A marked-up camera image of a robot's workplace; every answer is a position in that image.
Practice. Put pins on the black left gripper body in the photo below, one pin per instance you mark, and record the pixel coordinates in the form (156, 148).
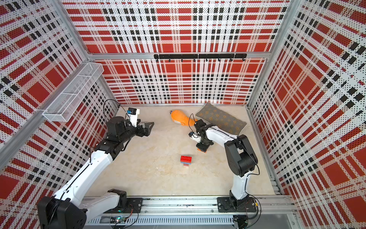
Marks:
(131, 131)

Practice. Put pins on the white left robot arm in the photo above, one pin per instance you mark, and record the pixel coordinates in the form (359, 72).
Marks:
(66, 209)

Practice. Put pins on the orange plush toy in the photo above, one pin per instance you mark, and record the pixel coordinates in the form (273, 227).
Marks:
(181, 118)

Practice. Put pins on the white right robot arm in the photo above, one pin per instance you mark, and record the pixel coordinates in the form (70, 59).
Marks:
(241, 159)

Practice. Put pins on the black hook rail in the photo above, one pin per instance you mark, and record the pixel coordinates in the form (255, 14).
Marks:
(200, 56)

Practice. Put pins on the green circuit board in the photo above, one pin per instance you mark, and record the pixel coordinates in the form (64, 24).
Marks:
(117, 220)

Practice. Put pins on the grey patterned cushion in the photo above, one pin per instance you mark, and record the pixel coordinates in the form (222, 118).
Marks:
(225, 121)

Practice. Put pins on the white wire mesh basket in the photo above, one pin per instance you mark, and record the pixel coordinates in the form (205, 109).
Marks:
(66, 103)

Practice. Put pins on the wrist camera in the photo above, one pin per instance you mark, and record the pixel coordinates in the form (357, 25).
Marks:
(194, 136)
(133, 113)

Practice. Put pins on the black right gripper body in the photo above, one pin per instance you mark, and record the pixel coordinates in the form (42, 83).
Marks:
(203, 144)

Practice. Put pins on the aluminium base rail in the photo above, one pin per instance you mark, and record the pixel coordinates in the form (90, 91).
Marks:
(273, 212)

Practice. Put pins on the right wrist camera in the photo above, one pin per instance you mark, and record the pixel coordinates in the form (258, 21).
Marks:
(194, 136)

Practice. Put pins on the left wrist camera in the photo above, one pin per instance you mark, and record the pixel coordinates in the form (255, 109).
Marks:
(133, 113)

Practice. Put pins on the red lego brick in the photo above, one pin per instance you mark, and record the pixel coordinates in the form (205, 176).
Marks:
(187, 159)

